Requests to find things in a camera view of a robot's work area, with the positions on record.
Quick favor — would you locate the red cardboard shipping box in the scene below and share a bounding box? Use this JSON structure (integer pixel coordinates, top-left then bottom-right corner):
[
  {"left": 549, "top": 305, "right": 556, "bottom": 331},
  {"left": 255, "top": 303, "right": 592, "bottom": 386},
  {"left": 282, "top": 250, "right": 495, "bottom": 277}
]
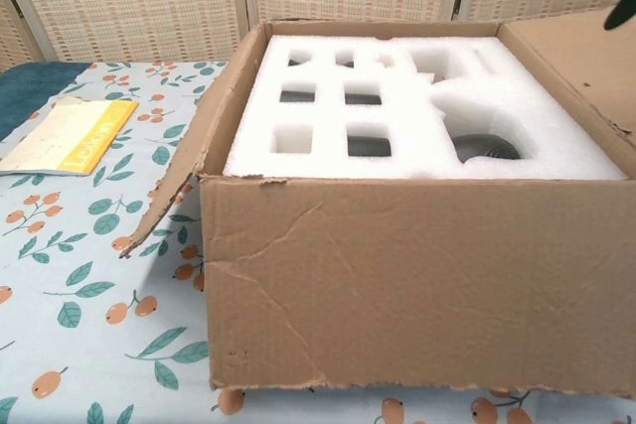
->
[{"left": 118, "top": 16, "right": 636, "bottom": 393}]

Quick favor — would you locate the white foam packing insert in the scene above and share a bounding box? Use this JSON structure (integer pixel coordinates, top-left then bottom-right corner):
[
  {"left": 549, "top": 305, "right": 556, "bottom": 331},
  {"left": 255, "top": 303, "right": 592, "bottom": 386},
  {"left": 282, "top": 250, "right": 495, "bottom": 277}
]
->
[{"left": 222, "top": 34, "right": 626, "bottom": 182}]

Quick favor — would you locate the large round grey packed item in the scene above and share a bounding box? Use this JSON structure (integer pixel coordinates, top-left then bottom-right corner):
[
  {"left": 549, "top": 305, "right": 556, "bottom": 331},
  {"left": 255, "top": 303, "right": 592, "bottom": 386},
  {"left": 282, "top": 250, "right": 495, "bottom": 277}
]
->
[{"left": 450, "top": 133, "right": 524, "bottom": 166}]

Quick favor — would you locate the dark grey packed item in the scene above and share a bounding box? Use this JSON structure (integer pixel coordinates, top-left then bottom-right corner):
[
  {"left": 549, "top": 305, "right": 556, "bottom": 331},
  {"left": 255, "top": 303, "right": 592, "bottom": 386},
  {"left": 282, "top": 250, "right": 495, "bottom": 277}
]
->
[
  {"left": 279, "top": 89, "right": 318, "bottom": 104},
  {"left": 346, "top": 134, "right": 393, "bottom": 158},
  {"left": 344, "top": 91, "right": 383, "bottom": 107}
]

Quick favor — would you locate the yellow and white booklet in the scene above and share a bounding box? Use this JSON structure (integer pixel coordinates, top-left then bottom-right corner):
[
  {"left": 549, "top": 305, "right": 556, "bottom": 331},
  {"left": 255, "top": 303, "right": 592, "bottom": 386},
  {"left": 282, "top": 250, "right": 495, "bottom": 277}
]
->
[{"left": 0, "top": 96, "right": 140, "bottom": 178}]

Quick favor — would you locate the floral fruit print tablecloth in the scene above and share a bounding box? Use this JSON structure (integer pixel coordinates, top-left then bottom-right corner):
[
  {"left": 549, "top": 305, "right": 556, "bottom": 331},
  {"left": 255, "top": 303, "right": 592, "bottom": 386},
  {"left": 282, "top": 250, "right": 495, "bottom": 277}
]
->
[{"left": 0, "top": 60, "right": 636, "bottom": 424}]

